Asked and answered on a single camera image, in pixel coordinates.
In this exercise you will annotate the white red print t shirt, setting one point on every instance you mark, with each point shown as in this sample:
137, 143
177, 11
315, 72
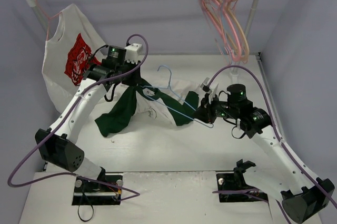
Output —
66, 55

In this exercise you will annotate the pink wire hanger left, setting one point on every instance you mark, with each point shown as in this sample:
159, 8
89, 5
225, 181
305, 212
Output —
47, 18

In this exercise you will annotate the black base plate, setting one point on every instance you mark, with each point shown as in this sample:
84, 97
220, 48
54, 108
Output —
88, 193
232, 188

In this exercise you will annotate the green and white t shirt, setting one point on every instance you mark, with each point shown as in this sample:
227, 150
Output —
170, 108

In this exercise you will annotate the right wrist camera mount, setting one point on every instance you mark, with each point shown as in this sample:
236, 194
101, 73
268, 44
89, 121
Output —
210, 87

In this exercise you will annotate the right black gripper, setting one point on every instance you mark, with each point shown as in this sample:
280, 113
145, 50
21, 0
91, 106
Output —
204, 108

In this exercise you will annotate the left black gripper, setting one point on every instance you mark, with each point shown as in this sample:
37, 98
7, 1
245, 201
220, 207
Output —
134, 77

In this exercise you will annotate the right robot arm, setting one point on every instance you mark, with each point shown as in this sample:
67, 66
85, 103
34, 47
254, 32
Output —
300, 191

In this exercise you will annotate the pink plastic hanger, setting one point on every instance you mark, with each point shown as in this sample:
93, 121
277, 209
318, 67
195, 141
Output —
230, 40

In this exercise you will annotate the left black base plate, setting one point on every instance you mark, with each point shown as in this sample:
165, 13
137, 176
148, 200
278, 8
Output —
88, 193

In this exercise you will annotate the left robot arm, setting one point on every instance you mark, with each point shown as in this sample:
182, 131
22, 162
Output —
57, 144

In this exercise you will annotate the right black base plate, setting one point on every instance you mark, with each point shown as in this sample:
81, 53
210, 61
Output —
232, 188

